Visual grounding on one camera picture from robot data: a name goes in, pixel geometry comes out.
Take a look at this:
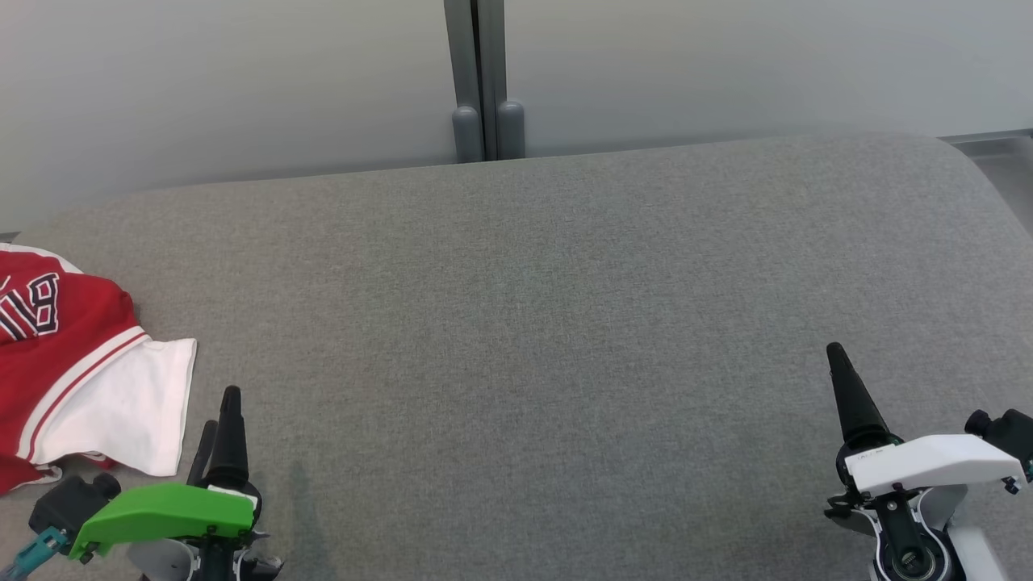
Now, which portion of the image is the red and white jersey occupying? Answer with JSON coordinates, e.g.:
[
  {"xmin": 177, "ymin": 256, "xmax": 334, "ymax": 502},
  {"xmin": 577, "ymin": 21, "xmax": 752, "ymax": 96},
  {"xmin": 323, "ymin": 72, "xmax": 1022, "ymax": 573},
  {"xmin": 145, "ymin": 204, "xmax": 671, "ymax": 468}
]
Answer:
[{"xmin": 0, "ymin": 245, "xmax": 198, "ymax": 495}]

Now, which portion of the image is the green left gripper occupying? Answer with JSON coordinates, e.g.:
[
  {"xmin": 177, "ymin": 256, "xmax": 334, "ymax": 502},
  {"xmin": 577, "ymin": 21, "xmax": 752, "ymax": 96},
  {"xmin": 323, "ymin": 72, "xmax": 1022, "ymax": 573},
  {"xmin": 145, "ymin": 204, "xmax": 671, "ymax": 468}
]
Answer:
[{"xmin": 69, "ymin": 386, "xmax": 283, "ymax": 581}]

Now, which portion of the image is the grey fabric sofa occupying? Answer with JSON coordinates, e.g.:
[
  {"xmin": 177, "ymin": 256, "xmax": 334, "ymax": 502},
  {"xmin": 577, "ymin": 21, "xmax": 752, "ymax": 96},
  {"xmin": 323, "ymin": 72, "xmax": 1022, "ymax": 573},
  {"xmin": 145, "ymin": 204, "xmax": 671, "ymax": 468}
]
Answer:
[{"xmin": 0, "ymin": 133, "xmax": 1033, "ymax": 581}]

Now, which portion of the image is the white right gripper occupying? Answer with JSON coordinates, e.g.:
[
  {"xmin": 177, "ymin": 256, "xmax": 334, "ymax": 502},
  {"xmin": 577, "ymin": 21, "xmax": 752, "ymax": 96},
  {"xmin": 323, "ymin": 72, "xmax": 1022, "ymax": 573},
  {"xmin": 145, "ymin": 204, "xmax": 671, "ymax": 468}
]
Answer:
[{"xmin": 823, "ymin": 342, "xmax": 1027, "ymax": 581}]

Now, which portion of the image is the left arm cable teal plug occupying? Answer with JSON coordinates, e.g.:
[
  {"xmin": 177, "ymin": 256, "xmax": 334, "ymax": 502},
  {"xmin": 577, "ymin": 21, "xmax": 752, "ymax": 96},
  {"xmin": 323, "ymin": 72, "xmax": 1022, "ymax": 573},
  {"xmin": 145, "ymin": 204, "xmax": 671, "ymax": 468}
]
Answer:
[{"xmin": 0, "ymin": 526, "xmax": 70, "ymax": 581}]

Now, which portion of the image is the grey floor rail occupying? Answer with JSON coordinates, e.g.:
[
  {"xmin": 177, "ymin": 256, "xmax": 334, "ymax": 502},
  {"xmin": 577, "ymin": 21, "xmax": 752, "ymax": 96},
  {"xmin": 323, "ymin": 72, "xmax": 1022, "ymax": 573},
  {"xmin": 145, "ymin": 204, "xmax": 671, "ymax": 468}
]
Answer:
[{"xmin": 940, "ymin": 129, "xmax": 1033, "ymax": 162}]

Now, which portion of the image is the grey partition post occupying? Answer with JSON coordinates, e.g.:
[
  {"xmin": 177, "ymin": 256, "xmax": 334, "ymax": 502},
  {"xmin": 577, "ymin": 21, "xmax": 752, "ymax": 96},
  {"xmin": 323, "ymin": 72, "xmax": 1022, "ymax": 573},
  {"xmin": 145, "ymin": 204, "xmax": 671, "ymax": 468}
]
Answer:
[
  {"xmin": 478, "ymin": 0, "xmax": 526, "ymax": 161},
  {"xmin": 444, "ymin": 0, "xmax": 487, "ymax": 164}
]

